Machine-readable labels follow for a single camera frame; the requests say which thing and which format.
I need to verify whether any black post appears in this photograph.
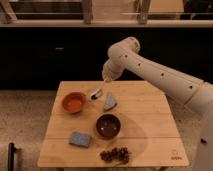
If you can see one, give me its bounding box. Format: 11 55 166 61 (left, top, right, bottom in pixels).
8 143 16 171

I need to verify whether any orange bowl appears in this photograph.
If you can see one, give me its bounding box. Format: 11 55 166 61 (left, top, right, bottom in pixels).
61 92 86 114

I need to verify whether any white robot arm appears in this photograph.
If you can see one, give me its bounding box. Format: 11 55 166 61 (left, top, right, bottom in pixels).
102 37 213 171

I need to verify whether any wooden table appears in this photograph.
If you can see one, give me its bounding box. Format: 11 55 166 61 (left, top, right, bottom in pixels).
38 81 189 168

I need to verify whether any blue rectangular sponge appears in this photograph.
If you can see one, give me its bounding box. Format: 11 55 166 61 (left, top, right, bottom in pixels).
69 132 92 148

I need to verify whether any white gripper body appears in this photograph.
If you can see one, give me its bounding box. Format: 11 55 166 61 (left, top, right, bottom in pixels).
102 60 122 82

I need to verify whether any bunch of dark grapes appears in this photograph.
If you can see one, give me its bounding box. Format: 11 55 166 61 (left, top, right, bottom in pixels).
100 147 130 164

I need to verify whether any white dish brush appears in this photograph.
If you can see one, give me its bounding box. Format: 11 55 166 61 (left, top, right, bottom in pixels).
90 81 106 100

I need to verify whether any purple bowl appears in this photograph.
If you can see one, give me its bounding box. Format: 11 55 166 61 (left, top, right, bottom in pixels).
96 114 121 139

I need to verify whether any wooden shelf frame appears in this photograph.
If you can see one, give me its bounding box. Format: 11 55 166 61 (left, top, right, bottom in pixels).
0 0 213 28

